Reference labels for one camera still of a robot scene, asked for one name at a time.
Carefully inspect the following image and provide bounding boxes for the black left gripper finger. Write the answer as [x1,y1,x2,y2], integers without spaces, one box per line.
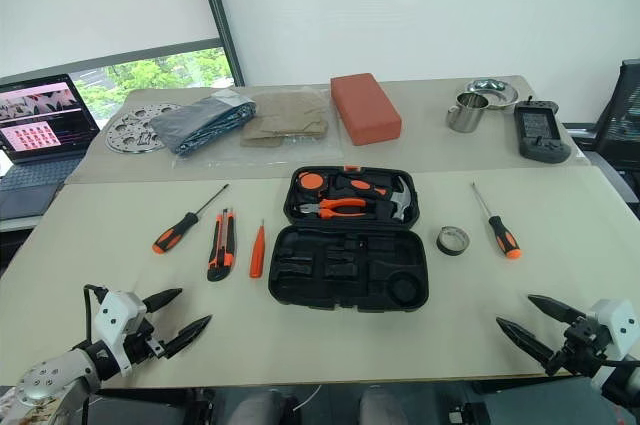
[163,314,214,359]
[142,288,184,314]

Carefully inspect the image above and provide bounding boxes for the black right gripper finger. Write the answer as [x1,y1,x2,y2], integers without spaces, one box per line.
[527,294,587,327]
[495,316,558,372]

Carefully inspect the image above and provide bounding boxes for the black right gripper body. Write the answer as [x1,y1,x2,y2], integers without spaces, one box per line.
[545,317,614,378]

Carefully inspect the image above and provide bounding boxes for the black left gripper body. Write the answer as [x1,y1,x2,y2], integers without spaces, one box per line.
[122,312,169,364]

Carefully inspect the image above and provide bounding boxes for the black shaft screwdriver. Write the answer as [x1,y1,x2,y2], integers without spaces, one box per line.
[151,183,231,256]

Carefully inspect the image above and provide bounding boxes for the orange handled hammer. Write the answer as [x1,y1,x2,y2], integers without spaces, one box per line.
[206,207,238,283]

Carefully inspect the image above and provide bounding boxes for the silver shaft screwdriver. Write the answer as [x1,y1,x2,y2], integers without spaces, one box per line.
[470,181,522,260]

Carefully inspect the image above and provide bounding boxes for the orange tester screwdriver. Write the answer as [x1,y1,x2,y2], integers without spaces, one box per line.
[248,218,267,280]

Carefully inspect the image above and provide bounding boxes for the black tool case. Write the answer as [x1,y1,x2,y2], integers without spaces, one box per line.
[267,164,431,316]

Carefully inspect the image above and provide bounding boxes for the grey rounded shape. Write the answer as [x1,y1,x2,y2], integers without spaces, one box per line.
[223,386,297,425]

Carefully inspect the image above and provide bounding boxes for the black electrical tape roll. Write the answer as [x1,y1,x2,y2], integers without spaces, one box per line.
[435,225,471,258]

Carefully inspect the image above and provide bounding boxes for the perforated metal disc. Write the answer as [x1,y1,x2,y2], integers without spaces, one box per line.
[104,103,182,156]

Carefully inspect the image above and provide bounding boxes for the black handheld controller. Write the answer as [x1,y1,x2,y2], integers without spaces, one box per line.
[513,96,573,165]

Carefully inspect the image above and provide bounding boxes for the dark folded cloth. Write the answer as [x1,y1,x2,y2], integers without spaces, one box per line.
[149,89,258,157]

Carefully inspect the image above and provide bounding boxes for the claw hammer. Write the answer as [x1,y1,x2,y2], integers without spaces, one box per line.
[332,175,416,222]

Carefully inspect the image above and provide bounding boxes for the orange black tape measure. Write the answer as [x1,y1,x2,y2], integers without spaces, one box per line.
[297,170,327,193]

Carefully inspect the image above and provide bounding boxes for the black mesh office chair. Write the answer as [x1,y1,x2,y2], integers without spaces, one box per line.
[563,58,640,199]

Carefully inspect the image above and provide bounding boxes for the clear plastic bag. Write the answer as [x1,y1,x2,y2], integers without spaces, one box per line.
[171,86,347,170]

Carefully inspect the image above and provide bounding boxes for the steel cup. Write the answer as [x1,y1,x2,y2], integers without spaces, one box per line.
[445,90,490,135]

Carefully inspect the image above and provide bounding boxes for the open laptop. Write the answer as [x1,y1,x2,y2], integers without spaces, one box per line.
[0,73,102,226]

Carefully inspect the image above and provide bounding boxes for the beige folded cloth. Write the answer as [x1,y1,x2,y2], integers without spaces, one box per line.
[239,89,331,149]

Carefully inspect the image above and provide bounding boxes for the steel bowl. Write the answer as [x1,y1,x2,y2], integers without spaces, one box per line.
[459,76,521,112]

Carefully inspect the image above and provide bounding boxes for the red orange brick block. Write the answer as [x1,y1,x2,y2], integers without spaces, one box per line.
[329,71,404,148]

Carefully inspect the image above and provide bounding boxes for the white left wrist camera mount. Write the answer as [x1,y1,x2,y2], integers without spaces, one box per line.
[92,289,149,379]

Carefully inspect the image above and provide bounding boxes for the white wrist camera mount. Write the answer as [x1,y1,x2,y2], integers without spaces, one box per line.
[586,298,640,362]
[92,289,149,379]

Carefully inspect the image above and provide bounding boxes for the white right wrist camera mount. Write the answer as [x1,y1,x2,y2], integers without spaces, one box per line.
[586,298,640,362]

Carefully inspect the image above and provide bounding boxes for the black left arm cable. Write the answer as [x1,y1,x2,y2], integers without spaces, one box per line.
[82,284,109,344]

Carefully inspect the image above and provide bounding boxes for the thin white cable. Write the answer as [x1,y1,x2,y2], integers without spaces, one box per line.
[293,384,322,412]

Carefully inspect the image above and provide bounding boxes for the orange handled pliers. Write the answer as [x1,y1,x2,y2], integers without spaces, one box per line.
[294,196,369,222]

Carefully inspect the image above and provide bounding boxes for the dark window frame post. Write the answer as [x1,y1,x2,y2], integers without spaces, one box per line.
[191,0,247,88]

